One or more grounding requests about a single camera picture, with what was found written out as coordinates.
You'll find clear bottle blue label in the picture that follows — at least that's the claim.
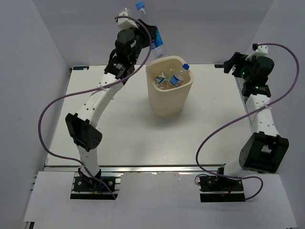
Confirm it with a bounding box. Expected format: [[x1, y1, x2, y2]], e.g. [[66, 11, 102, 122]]
[[135, 1, 166, 59]]

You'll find clear bottle green white label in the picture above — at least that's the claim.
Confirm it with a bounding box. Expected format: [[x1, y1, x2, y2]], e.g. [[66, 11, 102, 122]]
[[154, 72, 170, 90]]

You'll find small bottle blue label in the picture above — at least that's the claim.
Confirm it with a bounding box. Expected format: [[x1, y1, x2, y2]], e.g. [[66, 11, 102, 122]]
[[169, 63, 190, 88]]

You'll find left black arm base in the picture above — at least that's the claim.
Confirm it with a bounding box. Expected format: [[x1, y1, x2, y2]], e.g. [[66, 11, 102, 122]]
[[70, 175, 121, 200]]

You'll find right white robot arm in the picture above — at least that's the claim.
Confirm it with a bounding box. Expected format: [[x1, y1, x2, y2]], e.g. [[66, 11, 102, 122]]
[[215, 52, 289, 190]]

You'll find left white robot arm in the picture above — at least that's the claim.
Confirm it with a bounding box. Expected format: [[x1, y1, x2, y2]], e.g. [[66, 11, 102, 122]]
[[65, 17, 157, 190]]

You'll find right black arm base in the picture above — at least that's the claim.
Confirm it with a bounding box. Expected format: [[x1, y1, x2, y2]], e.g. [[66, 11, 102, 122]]
[[194, 174, 245, 203]]

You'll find cream plastic bin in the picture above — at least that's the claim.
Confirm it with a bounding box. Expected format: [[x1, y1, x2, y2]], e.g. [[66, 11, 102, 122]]
[[145, 56, 195, 117]]

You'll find black XDOF logo sticker right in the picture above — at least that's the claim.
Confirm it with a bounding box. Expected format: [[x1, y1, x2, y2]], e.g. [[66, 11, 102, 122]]
[[214, 64, 224, 68]]

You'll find black logo sticker left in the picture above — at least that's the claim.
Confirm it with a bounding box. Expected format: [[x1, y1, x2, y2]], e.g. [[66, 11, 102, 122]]
[[72, 66, 89, 71]]

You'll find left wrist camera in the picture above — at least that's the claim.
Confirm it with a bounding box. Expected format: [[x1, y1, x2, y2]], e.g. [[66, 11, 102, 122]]
[[115, 8, 139, 30]]

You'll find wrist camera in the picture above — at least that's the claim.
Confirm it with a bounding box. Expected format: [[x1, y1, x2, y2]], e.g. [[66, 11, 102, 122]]
[[115, 8, 139, 30], [245, 43, 268, 61]]

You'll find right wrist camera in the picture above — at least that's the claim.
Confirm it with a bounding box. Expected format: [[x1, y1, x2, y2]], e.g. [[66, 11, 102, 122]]
[[245, 43, 268, 61]]

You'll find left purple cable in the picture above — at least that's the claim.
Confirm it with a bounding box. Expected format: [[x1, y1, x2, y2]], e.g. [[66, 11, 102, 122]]
[[37, 15, 153, 200]]

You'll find aluminium front rail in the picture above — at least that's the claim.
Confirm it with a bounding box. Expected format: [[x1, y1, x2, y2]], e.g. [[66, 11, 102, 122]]
[[42, 164, 229, 175]]

